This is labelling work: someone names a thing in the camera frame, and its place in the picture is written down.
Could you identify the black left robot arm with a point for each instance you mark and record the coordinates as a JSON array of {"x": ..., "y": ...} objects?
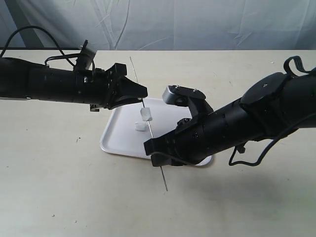
[{"x": 22, "y": 80}]

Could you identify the grey-blue backdrop cloth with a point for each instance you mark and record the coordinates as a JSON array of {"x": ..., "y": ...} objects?
[{"x": 161, "y": 24}]

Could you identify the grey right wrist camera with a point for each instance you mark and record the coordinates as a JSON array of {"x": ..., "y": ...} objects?
[{"x": 192, "y": 98}]

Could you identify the white marshmallow piece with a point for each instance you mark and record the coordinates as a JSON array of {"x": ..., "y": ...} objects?
[
  {"x": 146, "y": 114},
  {"x": 140, "y": 126}
]

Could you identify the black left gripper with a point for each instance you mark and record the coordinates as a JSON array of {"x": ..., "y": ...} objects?
[{"x": 117, "y": 90}]

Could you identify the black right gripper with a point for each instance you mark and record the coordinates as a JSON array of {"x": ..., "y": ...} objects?
[{"x": 189, "y": 144}]

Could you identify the thin metal skewer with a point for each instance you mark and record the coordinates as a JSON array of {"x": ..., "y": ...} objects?
[{"x": 149, "y": 125}]

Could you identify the white rectangular plastic tray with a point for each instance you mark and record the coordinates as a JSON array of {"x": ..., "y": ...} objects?
[{"x": 120, "y": 136}]

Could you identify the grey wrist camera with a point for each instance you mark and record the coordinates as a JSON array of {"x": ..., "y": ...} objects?
[
  {"x": 192, "y": 98},
  {"x": 86, "y": 56}
]

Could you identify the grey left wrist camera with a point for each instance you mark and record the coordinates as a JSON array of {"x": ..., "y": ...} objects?
[{"x": 86, "y": 56}]

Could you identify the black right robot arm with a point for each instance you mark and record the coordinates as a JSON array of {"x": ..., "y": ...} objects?
[{"x": 273, "y": 108}]

